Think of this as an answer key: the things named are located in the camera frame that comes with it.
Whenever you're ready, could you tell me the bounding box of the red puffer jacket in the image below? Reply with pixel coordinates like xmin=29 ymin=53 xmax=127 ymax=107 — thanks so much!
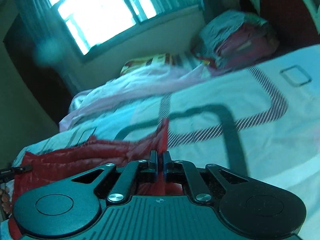
xmin=8 ymin=118 xmax=185 ymax=238

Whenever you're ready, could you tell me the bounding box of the bedroom window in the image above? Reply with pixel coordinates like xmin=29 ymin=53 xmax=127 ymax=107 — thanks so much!
xmin=40 ymin=0 xmax=203 ymax=61

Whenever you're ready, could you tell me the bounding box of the person's left hand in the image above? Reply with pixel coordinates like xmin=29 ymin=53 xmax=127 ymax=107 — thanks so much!
xmin=0 ymin=184 xmax=12 ymax=215

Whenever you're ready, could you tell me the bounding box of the pink crumpled blanket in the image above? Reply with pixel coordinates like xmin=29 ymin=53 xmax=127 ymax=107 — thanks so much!
xmin=59 ymin=63 xmax=213 ymax=132

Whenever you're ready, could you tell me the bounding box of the dark wooden wardrobe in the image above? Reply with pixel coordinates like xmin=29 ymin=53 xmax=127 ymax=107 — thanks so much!
xmin=3 ymin=16 xmax=72 ymax=124

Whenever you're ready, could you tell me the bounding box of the patterned white bed cover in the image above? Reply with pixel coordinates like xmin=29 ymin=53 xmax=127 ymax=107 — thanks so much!
xmin=1 ymin=46 xmax=319 ymax=239

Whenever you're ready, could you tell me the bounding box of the colourful patterned pillow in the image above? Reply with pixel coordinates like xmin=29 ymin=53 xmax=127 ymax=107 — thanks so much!
xmin=120 ymin=51 xmax=209 ymax=76

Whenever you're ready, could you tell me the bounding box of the folded grey pink bedding pile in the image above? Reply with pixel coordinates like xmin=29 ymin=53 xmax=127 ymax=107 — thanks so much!
xmin=193 ymin=10 xmax=279 ymax=70

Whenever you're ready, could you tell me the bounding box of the red heart-shaped headboard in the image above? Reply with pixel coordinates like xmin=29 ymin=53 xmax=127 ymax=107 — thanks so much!
xmin=239 ymin=0 xmax=319 ymax=36

